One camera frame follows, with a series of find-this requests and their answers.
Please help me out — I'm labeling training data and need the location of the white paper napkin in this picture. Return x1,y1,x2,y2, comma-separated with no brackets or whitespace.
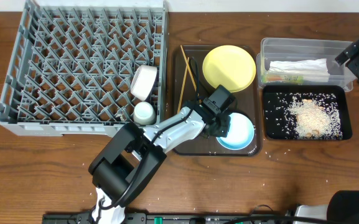
267,58,330,82

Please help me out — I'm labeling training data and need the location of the dark brown serving tray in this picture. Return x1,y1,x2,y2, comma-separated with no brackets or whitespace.
172,45,263,157

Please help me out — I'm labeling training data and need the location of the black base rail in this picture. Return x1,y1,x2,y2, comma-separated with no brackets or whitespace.
41,212,295,224

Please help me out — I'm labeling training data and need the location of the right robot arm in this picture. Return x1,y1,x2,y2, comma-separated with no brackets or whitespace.
294,40,359,223

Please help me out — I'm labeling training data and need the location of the green orange snack wrapper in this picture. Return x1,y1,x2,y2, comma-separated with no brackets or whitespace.
261,74,304,85

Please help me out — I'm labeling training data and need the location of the light blue round bowl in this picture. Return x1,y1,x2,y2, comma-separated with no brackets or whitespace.
217,113,255,151

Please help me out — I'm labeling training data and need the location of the wooden chopstick, long diagonal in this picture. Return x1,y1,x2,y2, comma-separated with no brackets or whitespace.
180,45,202,103

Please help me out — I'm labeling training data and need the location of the black rectangular waste tray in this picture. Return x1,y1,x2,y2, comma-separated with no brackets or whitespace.
263,85,352,140

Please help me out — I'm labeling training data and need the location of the grey plastic dish rack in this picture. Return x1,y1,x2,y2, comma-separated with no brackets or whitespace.
0,1,169,136

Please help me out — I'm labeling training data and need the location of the rice food scraps pile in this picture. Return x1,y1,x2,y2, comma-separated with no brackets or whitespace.
263,92,343,140

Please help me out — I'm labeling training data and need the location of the white plastic cup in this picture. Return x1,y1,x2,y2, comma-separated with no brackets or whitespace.
133,101,156,125

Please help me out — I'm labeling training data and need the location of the clear plastic waste bin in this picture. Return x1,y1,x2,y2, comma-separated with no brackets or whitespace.
256,37,357,92

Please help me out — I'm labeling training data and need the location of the yellow round plate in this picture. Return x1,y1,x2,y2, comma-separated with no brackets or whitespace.
202,45,256,93

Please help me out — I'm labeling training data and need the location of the white round bowl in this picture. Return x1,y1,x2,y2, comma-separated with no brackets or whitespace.
130,65,157,101

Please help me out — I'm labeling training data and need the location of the wooden chopstick, lower left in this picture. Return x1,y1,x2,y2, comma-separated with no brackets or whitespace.
177,65,188,113

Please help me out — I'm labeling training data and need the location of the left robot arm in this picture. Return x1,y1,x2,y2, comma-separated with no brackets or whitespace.
88,85,235,223

